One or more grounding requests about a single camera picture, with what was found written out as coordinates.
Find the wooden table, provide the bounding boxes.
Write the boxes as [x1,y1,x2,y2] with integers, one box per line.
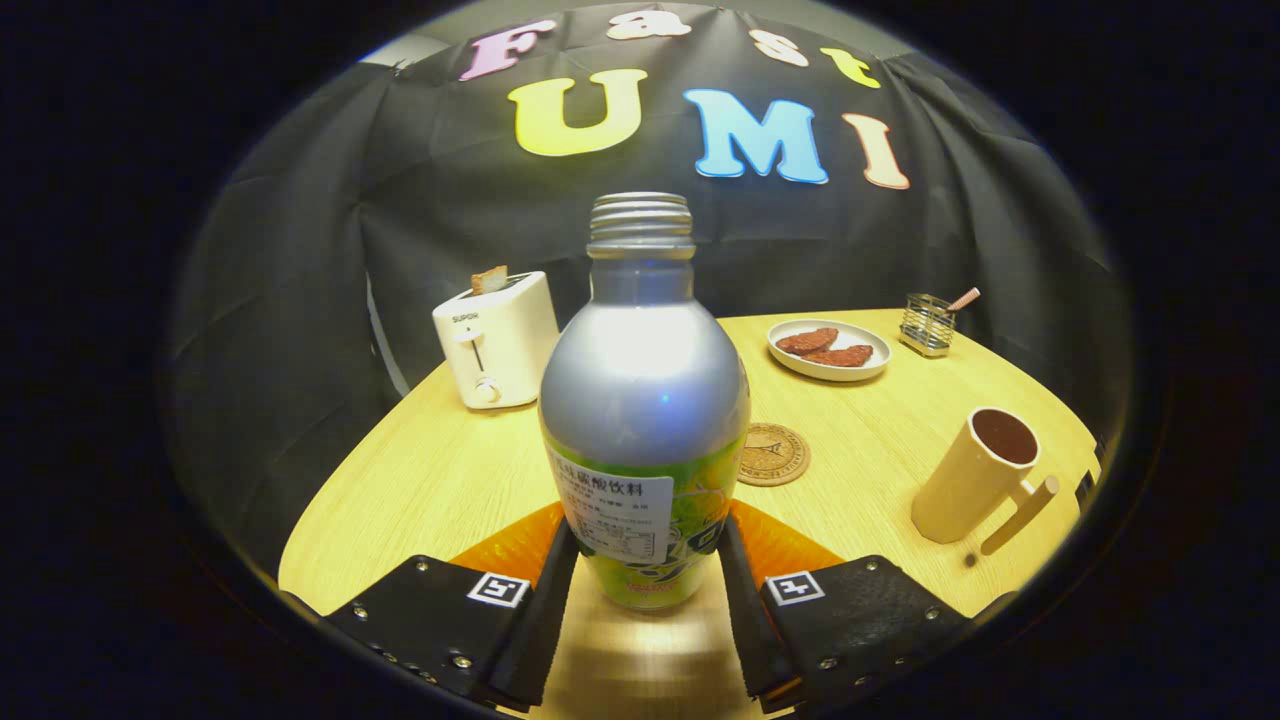
[278,308,1103,720]

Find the round cork coaster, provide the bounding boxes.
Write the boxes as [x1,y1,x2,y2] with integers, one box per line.
[738,422,812,488]

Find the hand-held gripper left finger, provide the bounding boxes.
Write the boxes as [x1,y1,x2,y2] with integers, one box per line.
[323,500,581,715]

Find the white oval plate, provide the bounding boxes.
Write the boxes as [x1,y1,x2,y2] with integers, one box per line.
[767,318,892,383]

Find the cream cup with wooden handle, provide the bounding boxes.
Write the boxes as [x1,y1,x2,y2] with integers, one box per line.
[910,407,1061,557]

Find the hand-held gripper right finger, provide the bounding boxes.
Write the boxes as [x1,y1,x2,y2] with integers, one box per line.
[716,498,973,716]

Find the wire mesh holder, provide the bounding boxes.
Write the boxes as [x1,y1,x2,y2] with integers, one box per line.
[899,293,957,359]

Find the white toaster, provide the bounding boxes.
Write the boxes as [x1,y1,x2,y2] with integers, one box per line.
[432,270,561,411]

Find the silver green juice bottle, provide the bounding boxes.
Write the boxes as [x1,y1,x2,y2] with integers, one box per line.
[538,192,752,612]

